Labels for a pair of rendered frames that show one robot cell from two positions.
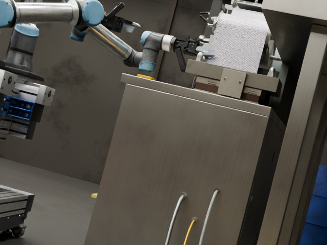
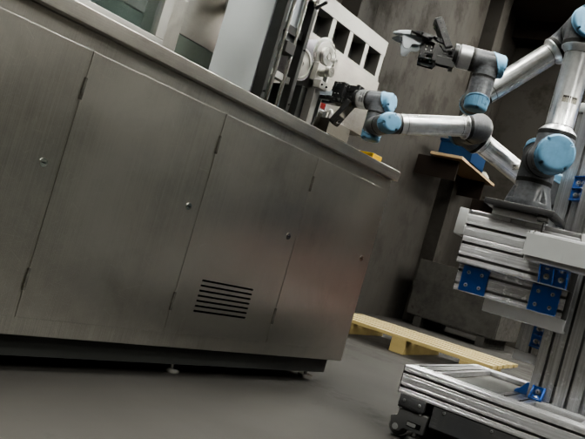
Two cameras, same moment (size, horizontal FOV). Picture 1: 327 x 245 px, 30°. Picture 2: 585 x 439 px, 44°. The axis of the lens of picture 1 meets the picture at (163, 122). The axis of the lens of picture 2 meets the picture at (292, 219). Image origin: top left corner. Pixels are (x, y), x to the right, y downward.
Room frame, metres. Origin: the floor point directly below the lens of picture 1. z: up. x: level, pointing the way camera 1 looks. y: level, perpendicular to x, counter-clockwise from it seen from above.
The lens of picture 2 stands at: (5.47, 0.97, 0.49)
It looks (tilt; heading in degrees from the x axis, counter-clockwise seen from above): 2 degrees up; 202
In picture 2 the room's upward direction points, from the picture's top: 16 degrees clockwise
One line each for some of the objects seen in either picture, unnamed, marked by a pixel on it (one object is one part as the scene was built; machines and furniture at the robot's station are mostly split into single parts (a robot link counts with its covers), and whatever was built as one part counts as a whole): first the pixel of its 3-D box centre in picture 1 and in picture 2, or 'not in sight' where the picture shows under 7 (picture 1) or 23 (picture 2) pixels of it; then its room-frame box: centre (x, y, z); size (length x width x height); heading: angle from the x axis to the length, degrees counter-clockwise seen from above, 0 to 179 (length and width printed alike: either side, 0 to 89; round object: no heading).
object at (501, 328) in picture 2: not in sight; (467, 306); (-3.07, -0.08, 0.38); 1.12 x 0.91 x 0.76; 81
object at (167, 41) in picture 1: (169, 43); (363, 99); (2.86, 0.07, 1.11); 0.08 x 0.05 x 0.08; 164
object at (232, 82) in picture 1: (231, 83); not in sight; (2.55, -0.24, 0.97); 0.10 x 0.03 x 0.11; 74
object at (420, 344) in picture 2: not in sight; (417, 344); (0.27, 0.07, 0.06); 1.29 x 0.89 x 0.12; 80
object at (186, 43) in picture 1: (185, 45); (347, 95); (2.84, -0.01, 1.12); 0.12 x 0.08 x 0.09; 74
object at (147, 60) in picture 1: (146, 60); (374, 126); (2.89, 0.15, 1.01); 0.11 x 0.08 x 0.11; 37
